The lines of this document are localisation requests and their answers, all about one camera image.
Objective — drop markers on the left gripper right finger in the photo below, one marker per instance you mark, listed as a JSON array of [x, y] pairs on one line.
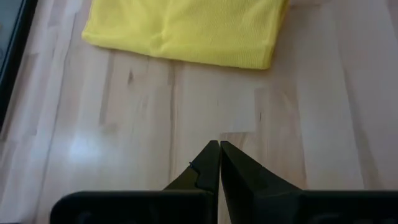
[[248, 186]]

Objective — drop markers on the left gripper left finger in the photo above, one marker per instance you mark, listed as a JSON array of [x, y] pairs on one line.
[[199, 177]]

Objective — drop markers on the yellow microfiber towel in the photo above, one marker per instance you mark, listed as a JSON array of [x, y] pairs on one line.
[[192, 31]]

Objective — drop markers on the black aluminium table frame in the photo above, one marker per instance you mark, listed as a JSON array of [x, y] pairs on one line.
[[17, 53]]

